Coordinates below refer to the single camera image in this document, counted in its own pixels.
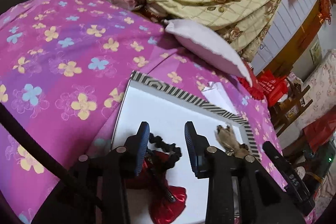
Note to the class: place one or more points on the white folded paper box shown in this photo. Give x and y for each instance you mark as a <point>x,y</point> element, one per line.
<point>216,95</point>

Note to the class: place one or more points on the light pink pillow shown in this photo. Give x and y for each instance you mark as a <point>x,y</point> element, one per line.
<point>209,46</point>

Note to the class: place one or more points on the beige fabric bow hair accessory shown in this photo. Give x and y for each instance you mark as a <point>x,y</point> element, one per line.
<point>227,139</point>

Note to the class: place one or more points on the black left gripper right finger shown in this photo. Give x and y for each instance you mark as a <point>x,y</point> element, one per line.
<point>196,147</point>

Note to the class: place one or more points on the red satin bow hair accessory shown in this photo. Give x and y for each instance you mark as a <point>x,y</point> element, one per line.
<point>167,202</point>

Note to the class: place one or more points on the red hanging knot ornament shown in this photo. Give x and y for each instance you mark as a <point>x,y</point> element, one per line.
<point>324,11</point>

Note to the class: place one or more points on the wooden chair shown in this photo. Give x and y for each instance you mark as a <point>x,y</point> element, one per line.
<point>283,114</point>

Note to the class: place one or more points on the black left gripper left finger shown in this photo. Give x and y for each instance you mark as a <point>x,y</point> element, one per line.
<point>136,147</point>

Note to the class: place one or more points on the white tray with striped rim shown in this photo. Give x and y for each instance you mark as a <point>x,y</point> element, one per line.
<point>166,109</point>

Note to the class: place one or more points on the red plastic bag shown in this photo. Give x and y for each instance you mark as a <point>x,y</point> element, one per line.
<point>320,131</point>

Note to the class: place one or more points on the pink floral bedsheet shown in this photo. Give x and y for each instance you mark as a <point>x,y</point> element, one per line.
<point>65,65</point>

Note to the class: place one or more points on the red fabric flower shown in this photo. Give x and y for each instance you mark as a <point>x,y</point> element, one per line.
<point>255,90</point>

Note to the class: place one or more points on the red gift bag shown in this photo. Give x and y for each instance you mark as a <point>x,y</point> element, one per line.
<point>273,87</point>

